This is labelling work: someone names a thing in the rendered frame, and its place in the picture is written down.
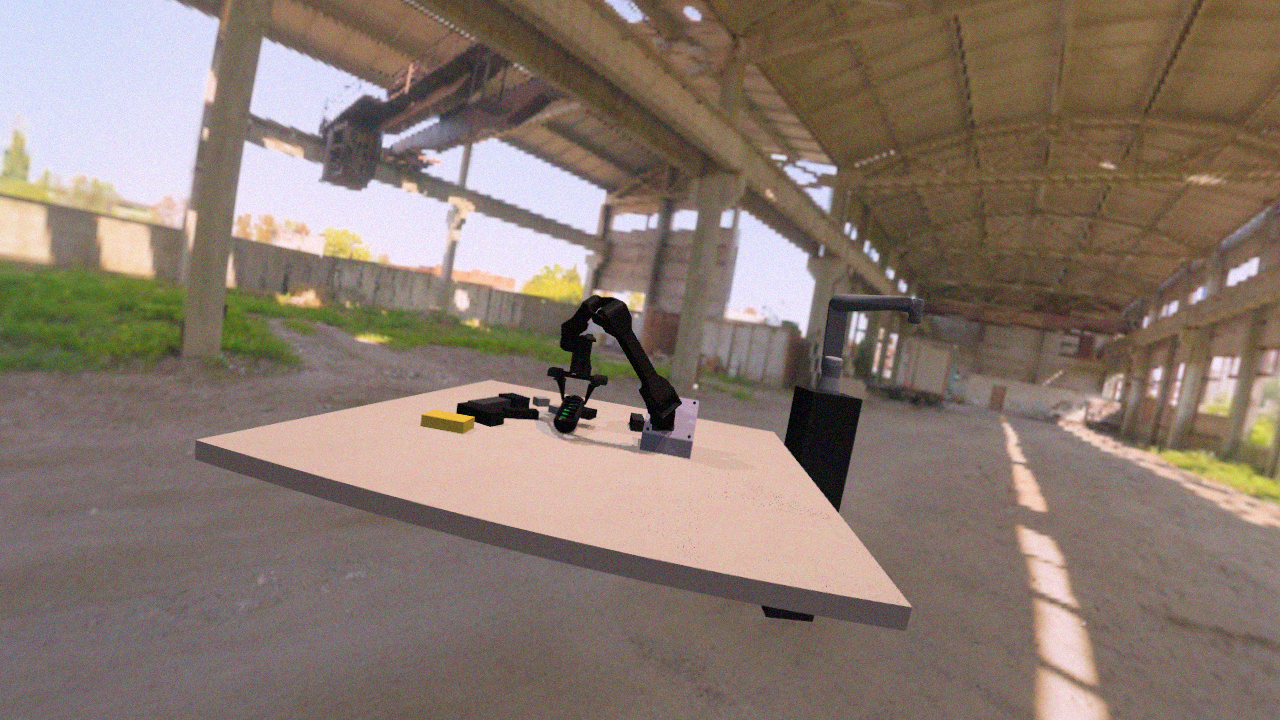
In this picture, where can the yellow rectangular block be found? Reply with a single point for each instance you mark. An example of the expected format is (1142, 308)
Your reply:
(447, 421)

